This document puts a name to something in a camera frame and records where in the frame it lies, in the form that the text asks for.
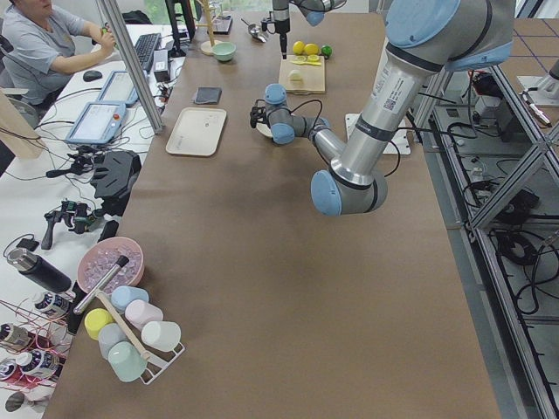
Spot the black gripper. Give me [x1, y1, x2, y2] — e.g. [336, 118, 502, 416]
[272, 10, 291, 59]

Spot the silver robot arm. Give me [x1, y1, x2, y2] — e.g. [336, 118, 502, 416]
[269, 0, 346, 59]
[251, 1, 515, 216]

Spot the cream rabbit tray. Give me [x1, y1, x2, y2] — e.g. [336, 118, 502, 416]
[165, 107, 227, 157]

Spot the yellow lemon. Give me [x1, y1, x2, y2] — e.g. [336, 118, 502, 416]
[303, 43, 321, 56]
[293, 41, 306, 55]

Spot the steel scoop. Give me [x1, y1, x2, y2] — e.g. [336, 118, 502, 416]
[240, 17, 267, 44]

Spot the yellow plastic knife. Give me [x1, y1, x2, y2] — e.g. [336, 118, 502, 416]
[291, 60, 322, 66]

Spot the green lime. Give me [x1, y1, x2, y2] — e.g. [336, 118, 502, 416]
[321, 45, 333, 58]

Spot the bamboo cutting board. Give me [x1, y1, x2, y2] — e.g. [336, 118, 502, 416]
[278, 55, 326, 93]

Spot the mint green bowl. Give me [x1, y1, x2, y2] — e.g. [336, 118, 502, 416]
[212, 42, 237, 63]

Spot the wooden cup tree stand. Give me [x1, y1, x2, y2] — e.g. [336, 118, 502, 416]
[196, 0, 220, 56]

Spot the cream round plate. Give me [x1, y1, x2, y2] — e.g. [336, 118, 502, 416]
[256, 123, 273, 139]

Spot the black monitor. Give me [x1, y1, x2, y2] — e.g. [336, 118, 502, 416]
[165, 0, 196, 58]

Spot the folded grey cloth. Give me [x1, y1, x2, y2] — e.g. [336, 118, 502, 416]
[193, 86, 222, 105]

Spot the black keyboard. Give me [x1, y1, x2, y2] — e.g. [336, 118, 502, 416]
[135, 33, 162, 72]

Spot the blue teach pendant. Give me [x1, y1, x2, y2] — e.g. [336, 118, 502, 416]
[97, 71, 139, 107]
[65, 101, 127, 145]

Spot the black computer mouse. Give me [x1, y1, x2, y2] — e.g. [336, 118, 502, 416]
[82, 70, 103, 82]

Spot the black plastic cover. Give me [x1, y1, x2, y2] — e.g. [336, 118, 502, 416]
[90, 150, 141, 216]

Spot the seated person grey shirt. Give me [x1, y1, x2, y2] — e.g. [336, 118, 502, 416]
[1, 1, 115, 108]

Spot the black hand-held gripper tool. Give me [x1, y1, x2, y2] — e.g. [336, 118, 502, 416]
[40, 200, 105, 250]

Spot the pink ice bowl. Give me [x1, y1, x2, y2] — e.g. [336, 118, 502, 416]
[77, 237, 144, 294]

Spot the blue plastic cup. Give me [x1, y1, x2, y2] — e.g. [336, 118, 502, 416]
[110, 285, 149, 314]

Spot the pink plastic cup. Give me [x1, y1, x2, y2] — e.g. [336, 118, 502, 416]
[124, 299, 163, 331]

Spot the white plastic cup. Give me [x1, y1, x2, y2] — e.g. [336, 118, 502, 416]
[141, 320, 182, 352]

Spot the black thermos bottle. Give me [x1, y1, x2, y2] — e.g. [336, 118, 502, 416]
[6, 247, 72, 293]

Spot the yellow plastic cup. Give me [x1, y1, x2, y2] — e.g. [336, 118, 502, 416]
[85, 308, 114, 340]

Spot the grey plastic cup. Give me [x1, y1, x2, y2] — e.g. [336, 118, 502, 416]
[98, 323, 128, 361]

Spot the white cup rack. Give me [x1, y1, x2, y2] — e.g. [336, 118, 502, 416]
[96, 291, 187, 386]

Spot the mint plastic cup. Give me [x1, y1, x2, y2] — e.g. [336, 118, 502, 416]
[107, 341, 148, 382]

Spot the aluminium frame post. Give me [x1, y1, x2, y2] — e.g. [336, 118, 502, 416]
[96, 0, 163, 134]

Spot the steel ice tongs handle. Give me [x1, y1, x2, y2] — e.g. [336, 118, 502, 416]
[73, 255, 129, 315]

